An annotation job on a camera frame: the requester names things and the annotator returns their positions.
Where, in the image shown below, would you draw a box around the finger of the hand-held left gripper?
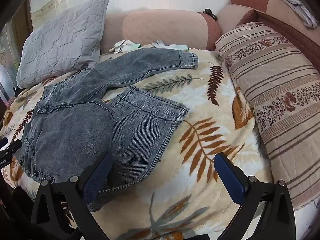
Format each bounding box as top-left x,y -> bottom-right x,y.
0,137 -> 22,157

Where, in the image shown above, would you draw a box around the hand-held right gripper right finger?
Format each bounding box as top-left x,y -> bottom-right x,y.
214,152 -> 297,240

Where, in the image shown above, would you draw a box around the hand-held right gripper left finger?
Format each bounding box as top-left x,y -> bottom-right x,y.
30,151 -> 113,240

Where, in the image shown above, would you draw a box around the grey denim pants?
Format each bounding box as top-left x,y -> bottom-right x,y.
19,48 -> 199,212

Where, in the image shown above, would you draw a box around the leaf print blanket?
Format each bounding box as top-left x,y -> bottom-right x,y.
0,47 -> 275,240

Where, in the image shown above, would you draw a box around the striped floral pillow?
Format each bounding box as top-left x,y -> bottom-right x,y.
215,21 -> 320,210

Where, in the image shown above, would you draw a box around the grey quilted pillow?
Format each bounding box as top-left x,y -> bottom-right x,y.
15,0 -> 110,89

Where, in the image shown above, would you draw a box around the white glove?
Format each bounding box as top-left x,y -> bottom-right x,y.
151,40 -> 190,51
109,39 -> 142,54

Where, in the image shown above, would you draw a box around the black clip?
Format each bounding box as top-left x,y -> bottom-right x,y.
203,9 -> 218,21

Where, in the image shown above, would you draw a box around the grey glove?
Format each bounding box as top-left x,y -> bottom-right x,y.
279,0 -> 318,28

